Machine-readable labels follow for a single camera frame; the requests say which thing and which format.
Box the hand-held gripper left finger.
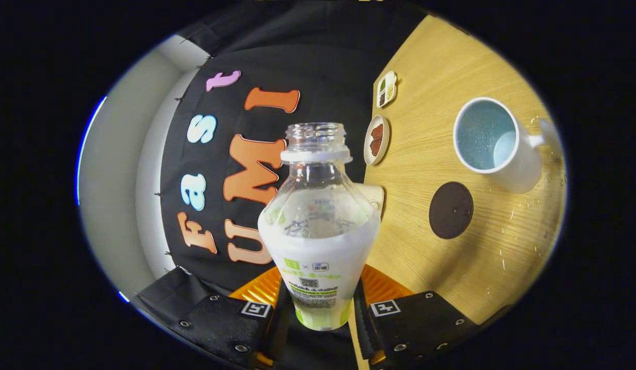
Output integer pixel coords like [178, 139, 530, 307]
[169, 266, 298, 369]

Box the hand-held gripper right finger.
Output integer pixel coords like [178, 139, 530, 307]
[351, 265, 480, 369]

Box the dark brown round coaster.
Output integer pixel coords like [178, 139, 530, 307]
[429, 181, 474, 240]

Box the clear plastic juice bottle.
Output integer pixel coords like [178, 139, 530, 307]
[257, 122, 381, 332]

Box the white cup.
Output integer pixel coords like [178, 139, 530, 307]
[453, 97, 560, 194]

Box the wooden table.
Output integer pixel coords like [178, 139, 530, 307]
[348, 14, 568, 370]

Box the cream toaster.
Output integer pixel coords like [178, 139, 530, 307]
[357, 184, 385, 219]

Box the small white round plate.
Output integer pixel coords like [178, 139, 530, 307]
[363, 115, 390, 166]

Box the long ceiling light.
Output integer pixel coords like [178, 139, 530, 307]
[76, 95, 108, 206]

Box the white divided tray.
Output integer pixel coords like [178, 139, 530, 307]
[376, 70, 398, 108]

